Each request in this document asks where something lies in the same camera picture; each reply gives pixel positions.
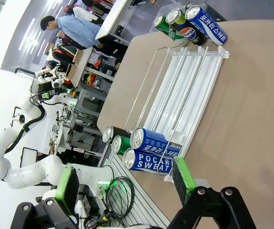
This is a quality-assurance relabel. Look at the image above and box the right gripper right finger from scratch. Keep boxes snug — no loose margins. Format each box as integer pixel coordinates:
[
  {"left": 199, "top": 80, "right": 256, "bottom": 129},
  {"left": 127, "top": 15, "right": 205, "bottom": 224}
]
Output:
[{"left": 166, "top": 157, "right": 258, "bottom": 229}]

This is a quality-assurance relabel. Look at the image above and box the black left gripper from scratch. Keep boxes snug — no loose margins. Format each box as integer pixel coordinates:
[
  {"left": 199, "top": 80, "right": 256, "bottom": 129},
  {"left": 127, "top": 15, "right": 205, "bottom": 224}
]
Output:
[{"left": 38, "top": 87, "right": 67, "bottom": 100}]

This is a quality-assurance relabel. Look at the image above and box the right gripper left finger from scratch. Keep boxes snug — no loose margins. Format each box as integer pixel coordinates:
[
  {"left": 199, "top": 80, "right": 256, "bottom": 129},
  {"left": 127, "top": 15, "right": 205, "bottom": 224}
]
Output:
[{"left": 9, "top": 166, "right": 81, "bottom": 229}]

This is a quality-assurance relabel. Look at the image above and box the person in light blue shirt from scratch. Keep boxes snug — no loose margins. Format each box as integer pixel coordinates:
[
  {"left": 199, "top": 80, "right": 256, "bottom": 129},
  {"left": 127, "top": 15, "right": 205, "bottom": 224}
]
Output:
[{"left": 40, "top": 15, "right": 102, "bottom": 50}]

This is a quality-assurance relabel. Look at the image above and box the wooden desk panel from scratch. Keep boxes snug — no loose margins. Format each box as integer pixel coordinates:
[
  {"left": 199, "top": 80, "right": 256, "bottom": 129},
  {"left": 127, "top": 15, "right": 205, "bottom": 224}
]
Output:
[{"left": 66, "top": 47, "right": 94, "bottom": 88}]

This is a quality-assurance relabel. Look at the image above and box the white device with green light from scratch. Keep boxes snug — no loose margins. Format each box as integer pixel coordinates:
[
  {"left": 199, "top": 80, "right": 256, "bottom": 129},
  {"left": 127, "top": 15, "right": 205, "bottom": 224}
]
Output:
[{"left": 98, "top": 179, "right": 118, "bottom": 191}]

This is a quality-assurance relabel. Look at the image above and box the blue Pocari Sweat can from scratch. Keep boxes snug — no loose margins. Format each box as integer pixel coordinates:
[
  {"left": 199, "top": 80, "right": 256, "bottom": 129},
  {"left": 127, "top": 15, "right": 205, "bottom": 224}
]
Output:
[
  {"left": 130, "top": 127, "right": 184, "bottom": 158},
  {"left": 184, "top": 5, "right": 228, "bottom": 46},
  {"left": 122, "top": 147, "right": 175, "bottom": 176}
]

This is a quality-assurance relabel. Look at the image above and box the black framed white screen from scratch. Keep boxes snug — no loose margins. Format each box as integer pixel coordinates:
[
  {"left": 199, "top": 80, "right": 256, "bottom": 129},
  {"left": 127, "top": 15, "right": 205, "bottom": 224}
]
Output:
[{"left": 20, "top": 146, "right": 39, "bottom": 168}]

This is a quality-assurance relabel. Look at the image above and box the aluminium profile base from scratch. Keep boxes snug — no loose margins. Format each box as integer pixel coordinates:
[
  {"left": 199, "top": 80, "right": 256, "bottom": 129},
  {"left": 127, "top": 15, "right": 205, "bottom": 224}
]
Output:
[{"left": 98, "top": 152, "right": 172, "bottom": 229}]

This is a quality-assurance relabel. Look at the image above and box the green Chilsung cider can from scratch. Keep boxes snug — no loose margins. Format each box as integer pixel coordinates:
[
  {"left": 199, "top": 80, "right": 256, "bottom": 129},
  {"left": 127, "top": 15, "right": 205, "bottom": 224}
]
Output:
[
  {"left": 111, "top": 135, "right": 132, "bottom": 156},
  {"left": 152, "top": 14, "right": 190, "bottom": 47}
]

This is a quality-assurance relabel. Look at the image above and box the black Pepsi zero can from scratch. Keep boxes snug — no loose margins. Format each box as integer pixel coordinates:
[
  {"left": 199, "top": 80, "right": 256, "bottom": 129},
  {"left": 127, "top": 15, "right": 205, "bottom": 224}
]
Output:
[
  {"left": 102, "top": 125, "right": 132, "bottom": 144},
  {"left": 165, "top": 8, "right": 208, "bottom": 46}
]

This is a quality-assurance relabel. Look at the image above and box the white can dispenser rack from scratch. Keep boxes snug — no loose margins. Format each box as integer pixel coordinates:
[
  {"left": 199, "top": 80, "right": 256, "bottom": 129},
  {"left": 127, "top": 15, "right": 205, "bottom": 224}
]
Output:
[{"left": 123, "top": 45, "right": 230, "bottom": 183}]

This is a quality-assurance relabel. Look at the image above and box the small white side table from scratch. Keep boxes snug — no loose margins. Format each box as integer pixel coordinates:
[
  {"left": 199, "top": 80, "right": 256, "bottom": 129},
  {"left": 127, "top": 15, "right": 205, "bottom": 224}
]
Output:
[{"left": 95, "top": 0, "right": 134, "bottom": 46}]

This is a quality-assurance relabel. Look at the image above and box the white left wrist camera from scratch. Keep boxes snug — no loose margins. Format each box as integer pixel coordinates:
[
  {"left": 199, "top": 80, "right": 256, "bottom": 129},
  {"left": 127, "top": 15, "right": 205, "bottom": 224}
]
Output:
[{"left": 37, "top": 70, "right": 63, "bottom": 88}]

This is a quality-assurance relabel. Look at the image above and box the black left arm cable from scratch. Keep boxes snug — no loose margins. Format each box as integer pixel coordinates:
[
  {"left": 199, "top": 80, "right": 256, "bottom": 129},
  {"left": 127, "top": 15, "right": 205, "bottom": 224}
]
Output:
[{"left": 4, "top": 99, "right": 47, "bottom": 155}]

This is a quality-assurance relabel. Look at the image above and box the black coiled cable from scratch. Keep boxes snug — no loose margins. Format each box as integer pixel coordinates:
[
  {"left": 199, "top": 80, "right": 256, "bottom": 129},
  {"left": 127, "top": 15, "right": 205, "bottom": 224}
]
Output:
[{"left": 83, "top": 176, "right": 135, "bottom": 229}]

